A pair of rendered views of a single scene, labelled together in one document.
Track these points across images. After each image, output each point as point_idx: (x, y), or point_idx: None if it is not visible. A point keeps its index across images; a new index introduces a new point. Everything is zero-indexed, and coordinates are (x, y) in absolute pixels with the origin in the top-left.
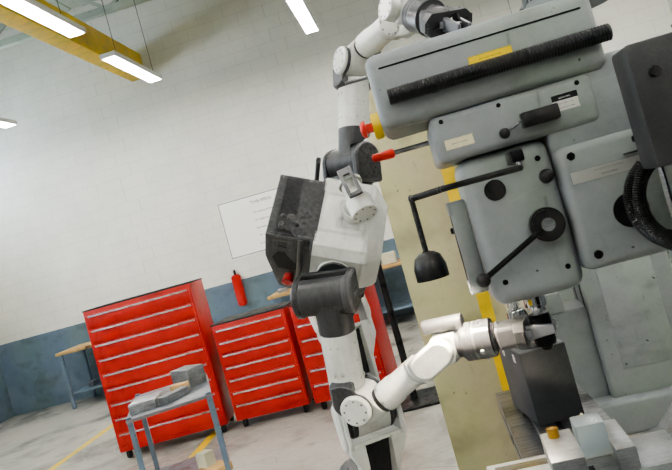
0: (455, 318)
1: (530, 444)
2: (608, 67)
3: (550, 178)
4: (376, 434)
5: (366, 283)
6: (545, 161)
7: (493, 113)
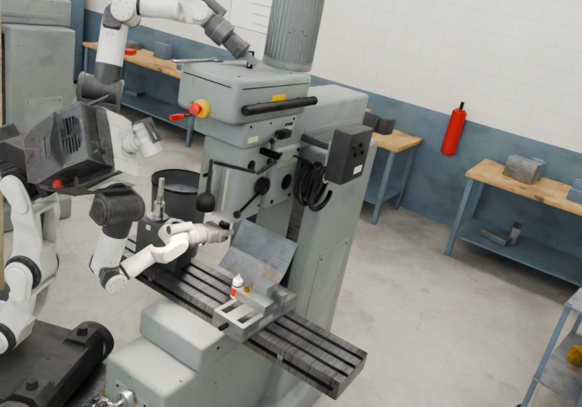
0: (190, 225)
1: (184, 286)
2: (301, 113)
3: None
4: None
5: None
6: None
7: (268, 126)
